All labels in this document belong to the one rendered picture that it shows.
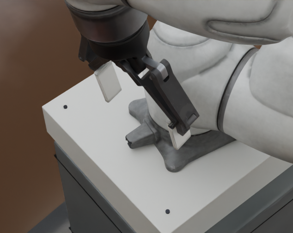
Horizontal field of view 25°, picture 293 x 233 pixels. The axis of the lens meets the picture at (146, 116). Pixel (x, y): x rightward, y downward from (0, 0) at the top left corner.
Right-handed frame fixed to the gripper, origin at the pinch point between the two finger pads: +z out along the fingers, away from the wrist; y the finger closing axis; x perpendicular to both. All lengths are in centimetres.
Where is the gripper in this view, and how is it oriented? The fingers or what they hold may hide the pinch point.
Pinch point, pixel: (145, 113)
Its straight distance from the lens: 95.2
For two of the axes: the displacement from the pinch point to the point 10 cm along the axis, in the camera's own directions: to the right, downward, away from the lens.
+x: -6.7, 6.8, -3.1
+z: 1.8, 5.5, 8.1
